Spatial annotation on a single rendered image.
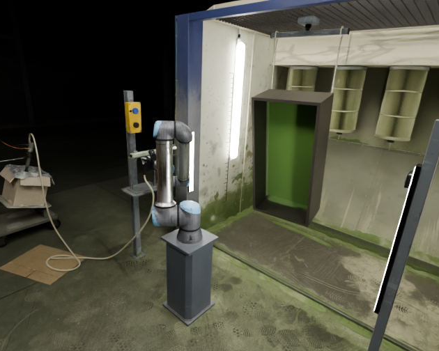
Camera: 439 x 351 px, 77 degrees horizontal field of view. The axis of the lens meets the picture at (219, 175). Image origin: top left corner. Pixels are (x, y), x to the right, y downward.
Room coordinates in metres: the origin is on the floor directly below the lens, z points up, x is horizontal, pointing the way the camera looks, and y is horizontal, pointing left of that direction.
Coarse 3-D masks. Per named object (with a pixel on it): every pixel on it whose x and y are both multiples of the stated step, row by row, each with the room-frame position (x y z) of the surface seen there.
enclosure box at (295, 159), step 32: (256, 96) 2.52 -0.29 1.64; (288, 96) 2.44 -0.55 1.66; (320, 96) 2.37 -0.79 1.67; (256, 128) 2.64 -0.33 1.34; (288, 128) 2.73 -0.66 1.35; (320, 128) 2.25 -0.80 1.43; (256, 160) 2.69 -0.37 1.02; (288, 160) 2.78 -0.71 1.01; (320, 160) 2.40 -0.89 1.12; (256, 192) 2.75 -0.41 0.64; (288, 192) 2.84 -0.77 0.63; (320, 192) 2.57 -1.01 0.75
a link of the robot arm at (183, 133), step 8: (176, 128) 1.80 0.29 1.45; (184, 128) 1.83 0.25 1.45; (176, 136) 1.82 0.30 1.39; (184, 136) 1.83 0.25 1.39; (192, 136) 1.89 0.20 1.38; (184, 144) 1.88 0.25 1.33; (184, 152) 1.92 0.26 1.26; (184, 160) 1.97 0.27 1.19; (184, 168) 2.02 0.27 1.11; (176, 176) 2.15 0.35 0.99; (184, 176) 2.07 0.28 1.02; (176, 184) 2.12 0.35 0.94; (184, 184) 2.12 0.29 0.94
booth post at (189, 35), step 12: (180, 24) 2.72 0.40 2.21; (192, 24) 2.70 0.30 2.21; (180, 36) 2.72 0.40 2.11; (192, 36) 2.70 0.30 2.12; (180, 48) 2.72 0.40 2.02; (192, 48) 2.70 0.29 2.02; (180, 60) 2.72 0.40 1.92; (192, 60) 2.70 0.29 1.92; (180, 72) 2.72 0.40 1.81; (192, 72) 2.71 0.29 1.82; (180, 84) 2.72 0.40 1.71; (192, 84) 2.71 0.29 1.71; (180, 96) 2.72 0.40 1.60; (192, 96) 2.71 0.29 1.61; (180, 108) 2.72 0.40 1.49; (192, 108) 2.71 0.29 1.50; (180, 120) 2.72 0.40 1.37; (192, 120) 2.71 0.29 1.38; (180, 192) 2.72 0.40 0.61; (192, 192) 2.72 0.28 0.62
